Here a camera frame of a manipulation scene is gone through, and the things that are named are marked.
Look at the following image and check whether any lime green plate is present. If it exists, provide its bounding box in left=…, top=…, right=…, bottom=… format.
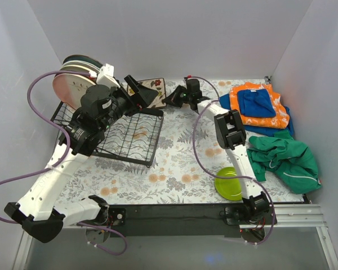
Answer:
left=215, top=166, right=242, bottom=201

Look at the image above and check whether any blue folded cloth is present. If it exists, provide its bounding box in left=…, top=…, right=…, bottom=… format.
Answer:
left=237, top=89, right=276, bottom=118

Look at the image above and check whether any white bowl plate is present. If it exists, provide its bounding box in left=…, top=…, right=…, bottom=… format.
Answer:
left=63, top=60, right=100, bottom=73

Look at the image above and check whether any square floral plate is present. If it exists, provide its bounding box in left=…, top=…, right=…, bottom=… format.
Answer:
left=139, top=78, right=167, bottom=109

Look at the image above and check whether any dark blue cloth underneath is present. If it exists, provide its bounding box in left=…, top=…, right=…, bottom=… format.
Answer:
left=219, top=94, right=294, bottom=137

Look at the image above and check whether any large dark teal plate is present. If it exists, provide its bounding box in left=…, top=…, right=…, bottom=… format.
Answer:
left=63, top=55, right=103, bottom=68

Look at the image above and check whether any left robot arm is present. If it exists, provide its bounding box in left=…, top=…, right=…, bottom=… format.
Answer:
left=4, top=75, right=158, bottom=243

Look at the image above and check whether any pink cream plate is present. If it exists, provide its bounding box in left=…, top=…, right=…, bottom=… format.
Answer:
left=52, top=74, right=96, bottom=110

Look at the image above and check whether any black wire dish rack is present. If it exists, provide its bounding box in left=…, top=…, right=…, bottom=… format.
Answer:
left=50, top=98, right=164, bottom=168

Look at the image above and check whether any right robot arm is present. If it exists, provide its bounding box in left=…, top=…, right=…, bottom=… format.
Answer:
left=163, top=77, right=275, bottom=225

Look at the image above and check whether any small teal plate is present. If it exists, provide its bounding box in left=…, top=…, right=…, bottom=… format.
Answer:
left=54, top=70, right=97, bottom=83

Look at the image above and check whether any orange floral cloth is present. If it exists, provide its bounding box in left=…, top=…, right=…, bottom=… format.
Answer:
left=229, top=82, right=290, bottom=129

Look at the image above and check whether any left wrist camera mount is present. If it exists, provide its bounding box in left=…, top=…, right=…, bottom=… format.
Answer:
left=89, top=64, right=121, bottom=88

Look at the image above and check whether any cream green plate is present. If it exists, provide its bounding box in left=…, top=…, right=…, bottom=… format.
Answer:
left=60, top=64, right=100, bottom=74

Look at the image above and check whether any green jacket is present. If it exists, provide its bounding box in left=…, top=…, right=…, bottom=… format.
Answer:
left=247, top=130, right=322, bottom=194

